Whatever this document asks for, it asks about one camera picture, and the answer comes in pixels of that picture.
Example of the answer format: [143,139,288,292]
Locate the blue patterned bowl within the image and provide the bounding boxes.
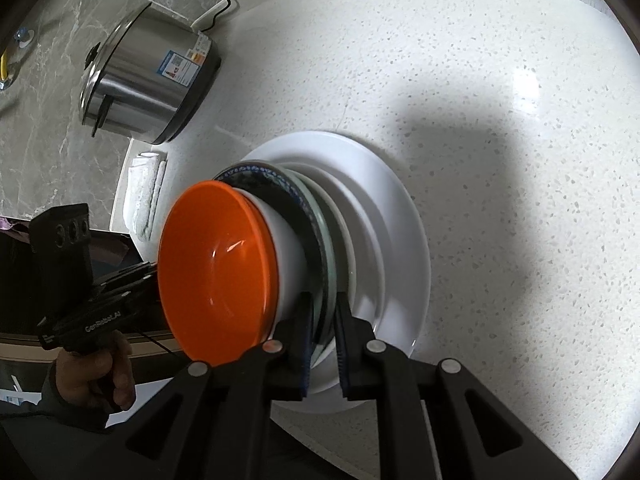
[214,160,337,361]

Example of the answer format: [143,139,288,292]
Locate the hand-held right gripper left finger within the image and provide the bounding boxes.
[75,292,313,480]

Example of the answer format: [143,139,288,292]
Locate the stainless steel rice cooker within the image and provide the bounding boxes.
[79,1,223,145]

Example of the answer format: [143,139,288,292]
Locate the white deep plate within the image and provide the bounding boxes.
[277,157,389,342]

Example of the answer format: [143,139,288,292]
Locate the small white plate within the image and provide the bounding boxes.
[299,170,360,361]

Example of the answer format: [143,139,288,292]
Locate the person's left hand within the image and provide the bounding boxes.
[54,332,136,414]

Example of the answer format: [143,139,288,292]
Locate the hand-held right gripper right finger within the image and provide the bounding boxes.
[335,292,576,480]

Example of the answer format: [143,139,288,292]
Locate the orange bowl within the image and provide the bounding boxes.
[157,181,279,367]

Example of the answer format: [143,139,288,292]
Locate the small white bowl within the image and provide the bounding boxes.
[235,187,307,346]

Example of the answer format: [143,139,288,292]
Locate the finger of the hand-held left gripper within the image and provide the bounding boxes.
[92,261,161,307]

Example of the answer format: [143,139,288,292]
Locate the large white plate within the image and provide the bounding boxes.
[240,131,431,414]

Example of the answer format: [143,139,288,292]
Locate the white cloth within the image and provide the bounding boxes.
[127,151,169,241]

